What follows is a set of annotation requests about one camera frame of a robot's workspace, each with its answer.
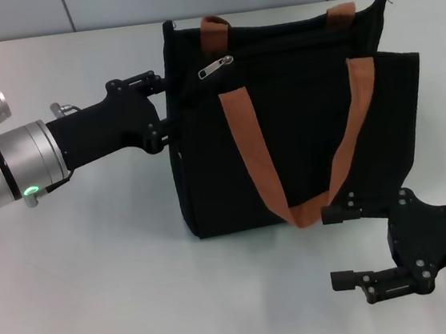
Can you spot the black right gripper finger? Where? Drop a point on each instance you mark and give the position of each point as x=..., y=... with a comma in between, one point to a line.
x=381, y=286
x=356, y=208

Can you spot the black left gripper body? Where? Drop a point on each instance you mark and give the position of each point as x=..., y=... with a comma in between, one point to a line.
x=102, y=128

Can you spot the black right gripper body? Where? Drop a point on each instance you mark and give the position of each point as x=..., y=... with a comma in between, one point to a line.
x=436, y=235

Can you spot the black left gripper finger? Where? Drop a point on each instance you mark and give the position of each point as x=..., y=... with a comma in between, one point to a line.
x=160, y=134
x=149, y=82

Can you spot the silver zipper pull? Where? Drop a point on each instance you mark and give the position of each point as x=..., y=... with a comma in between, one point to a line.
x=213, y=68

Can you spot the silver plug connector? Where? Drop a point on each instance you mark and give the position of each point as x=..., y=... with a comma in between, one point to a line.
x=59, y=109

